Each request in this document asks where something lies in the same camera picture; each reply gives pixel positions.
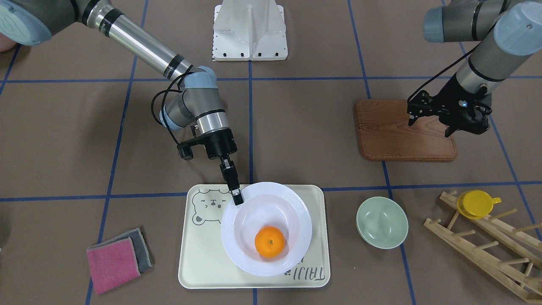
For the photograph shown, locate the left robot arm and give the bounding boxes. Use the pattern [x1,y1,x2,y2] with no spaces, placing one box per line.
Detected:
[407,0,542,137]

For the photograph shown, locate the pink cloth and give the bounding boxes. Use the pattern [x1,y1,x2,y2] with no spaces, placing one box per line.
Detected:
[86,238,141,295]

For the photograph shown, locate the brown wooden tray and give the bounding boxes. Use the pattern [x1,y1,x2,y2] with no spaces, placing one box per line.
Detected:
[354,99,458,162]

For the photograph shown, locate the grey cloth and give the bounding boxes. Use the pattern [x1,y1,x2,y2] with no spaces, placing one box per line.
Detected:
[87,227,153,274]

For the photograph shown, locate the yellow mug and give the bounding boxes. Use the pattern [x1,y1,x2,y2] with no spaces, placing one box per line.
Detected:
[456,190,502,219]

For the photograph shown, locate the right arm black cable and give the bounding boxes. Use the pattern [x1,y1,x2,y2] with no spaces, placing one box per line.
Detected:
[152,76,195,147]

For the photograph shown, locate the green bowl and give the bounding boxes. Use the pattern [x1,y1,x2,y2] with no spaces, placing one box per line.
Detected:
[356,197,409,250]

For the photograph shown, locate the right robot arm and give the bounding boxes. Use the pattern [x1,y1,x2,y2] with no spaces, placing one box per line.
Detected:
[1,0,244,205]

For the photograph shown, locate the cream bear tray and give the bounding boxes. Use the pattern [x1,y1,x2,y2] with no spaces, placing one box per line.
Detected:
[178,185,331,289]

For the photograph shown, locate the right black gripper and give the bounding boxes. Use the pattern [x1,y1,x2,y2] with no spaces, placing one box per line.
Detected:
[177,129,244,206]

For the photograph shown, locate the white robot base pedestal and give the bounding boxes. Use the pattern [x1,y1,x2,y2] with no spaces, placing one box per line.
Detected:
[212,0,288,61]

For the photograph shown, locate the orange fruit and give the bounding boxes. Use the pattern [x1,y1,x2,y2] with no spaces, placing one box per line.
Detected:
[254,226,286,258]

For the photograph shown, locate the white round plate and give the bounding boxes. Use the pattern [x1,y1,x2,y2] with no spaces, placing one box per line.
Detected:
[221,182,313,277]

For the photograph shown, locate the wooden drying rack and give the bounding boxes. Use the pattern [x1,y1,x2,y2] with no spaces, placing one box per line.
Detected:
[424,191,542,305]

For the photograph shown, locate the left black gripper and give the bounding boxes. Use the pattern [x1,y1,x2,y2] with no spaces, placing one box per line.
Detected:
[407,76,493,138]

